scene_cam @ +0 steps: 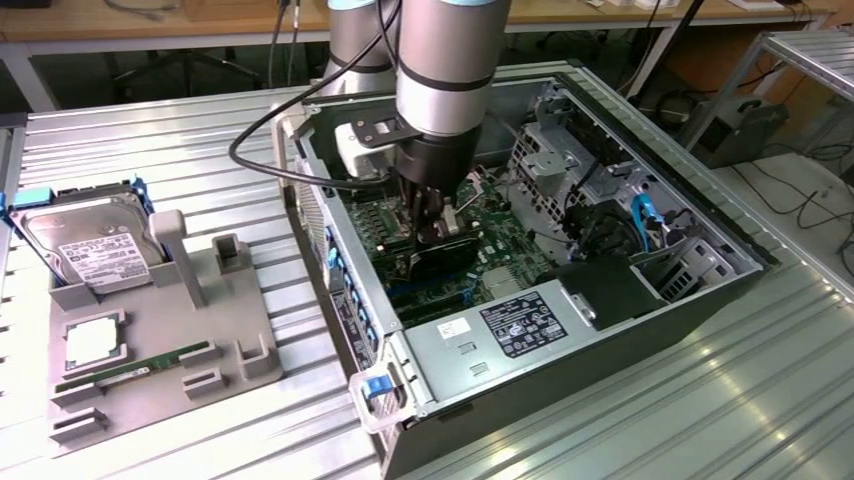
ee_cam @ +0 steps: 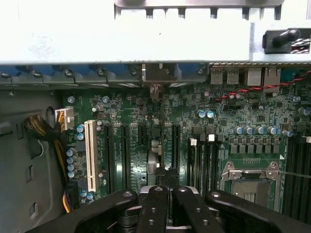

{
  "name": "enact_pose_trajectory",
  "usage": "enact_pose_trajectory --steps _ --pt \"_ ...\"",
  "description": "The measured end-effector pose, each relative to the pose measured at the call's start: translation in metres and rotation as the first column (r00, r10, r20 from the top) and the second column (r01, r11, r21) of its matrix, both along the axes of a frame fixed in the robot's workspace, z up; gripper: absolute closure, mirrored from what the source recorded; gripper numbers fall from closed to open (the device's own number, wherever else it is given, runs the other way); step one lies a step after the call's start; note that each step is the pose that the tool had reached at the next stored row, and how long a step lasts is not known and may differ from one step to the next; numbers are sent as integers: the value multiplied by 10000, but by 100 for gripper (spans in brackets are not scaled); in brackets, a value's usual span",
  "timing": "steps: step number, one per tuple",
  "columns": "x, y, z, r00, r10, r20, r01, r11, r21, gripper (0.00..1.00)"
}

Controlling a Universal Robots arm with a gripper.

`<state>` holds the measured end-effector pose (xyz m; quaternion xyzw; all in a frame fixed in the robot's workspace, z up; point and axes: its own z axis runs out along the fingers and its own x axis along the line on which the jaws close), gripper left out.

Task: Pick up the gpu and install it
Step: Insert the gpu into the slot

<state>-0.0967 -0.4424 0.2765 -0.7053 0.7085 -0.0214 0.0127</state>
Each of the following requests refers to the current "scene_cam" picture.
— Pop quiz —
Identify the silver chipset heatsink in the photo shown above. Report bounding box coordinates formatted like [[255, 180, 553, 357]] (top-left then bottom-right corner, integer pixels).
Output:
[[479, 267, 529, 296]]

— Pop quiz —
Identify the black graphics card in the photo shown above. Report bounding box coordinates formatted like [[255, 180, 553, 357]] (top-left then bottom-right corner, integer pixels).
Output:
[[390, 227, 482, 284]]

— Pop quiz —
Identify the open black PC case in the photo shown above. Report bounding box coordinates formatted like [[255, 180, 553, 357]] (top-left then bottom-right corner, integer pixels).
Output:
[[270, 69, 782, 480]]

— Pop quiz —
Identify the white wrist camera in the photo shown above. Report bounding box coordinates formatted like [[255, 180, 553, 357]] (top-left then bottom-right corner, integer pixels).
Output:
[[332, 115, 422, 180]]

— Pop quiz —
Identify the metal disk bay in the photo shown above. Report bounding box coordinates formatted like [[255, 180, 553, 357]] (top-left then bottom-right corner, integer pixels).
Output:
[[630, 239, 742, 306]]

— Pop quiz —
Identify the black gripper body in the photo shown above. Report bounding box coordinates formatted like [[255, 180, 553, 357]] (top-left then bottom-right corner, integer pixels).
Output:
[[391, 124, 485, 196]]

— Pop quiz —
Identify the aluminium frame table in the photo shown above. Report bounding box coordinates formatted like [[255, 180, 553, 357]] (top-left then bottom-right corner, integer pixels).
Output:
[[679, 29, 854, 151]]

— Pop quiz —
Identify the grey power supply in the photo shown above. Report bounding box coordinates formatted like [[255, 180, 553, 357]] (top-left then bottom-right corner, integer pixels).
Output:
[[403, 279, 599, 406]]

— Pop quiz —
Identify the black box device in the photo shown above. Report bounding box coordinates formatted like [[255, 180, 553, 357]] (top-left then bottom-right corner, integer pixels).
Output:
[[693, 99, 793, 169]]

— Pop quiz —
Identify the silver CPU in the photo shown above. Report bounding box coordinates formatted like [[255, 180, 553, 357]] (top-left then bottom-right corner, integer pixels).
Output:
[[64, 319, 127, 371]]

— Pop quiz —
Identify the blue disk carrier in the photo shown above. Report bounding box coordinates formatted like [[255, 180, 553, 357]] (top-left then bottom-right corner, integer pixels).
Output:
[[0, 174, 159, 281]]

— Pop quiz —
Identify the silver hard disk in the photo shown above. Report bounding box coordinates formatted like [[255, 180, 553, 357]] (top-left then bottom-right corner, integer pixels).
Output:
[[16, 197, 166, 296]]

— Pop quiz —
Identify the metal drive cage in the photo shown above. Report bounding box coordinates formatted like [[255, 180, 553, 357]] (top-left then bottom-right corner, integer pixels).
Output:
[[506, 122, 642, 261]]

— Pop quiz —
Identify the black plastic shroud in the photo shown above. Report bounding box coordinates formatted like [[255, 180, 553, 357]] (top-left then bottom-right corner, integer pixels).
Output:
[[537, 259, 669, 331]]

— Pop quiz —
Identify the black expansion slot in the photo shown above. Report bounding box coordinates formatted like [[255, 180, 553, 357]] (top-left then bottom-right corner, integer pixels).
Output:
[[396, 292, 469, 321]]

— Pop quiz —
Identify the blue SATA wire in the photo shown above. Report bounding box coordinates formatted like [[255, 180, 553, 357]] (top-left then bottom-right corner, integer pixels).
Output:
[[630, 192, 669, 254]]

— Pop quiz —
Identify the green motherboard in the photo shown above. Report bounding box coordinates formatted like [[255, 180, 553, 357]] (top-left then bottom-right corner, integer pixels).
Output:
[[339, 159, 569, 326]]

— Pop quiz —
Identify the metal socket cover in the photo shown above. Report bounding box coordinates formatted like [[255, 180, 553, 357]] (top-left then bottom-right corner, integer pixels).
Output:
[[457, 169, 501, 211]]

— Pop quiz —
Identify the black chair base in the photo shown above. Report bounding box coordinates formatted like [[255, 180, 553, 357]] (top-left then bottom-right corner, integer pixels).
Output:
[[112, 47, 262, 96]]

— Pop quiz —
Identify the coiled black cable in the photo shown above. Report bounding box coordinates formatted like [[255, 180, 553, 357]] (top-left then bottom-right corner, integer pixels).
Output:
[[657, 89, 699, 124]]

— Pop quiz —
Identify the wooden desk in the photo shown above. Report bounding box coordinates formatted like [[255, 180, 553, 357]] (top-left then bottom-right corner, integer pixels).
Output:
[[0, 0, 835, 111]]

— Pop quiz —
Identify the green RAM stick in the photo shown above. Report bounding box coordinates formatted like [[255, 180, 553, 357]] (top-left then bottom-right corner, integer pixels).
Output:
[[56, 339, 208, 394]]

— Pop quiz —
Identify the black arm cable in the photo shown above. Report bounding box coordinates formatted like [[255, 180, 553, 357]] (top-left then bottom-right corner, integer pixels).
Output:
[[228, 0, 406, 190]]

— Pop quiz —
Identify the grey parts rack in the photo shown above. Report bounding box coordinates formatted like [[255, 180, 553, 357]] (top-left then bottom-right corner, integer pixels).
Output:
[[44, 208, 286, 459]]

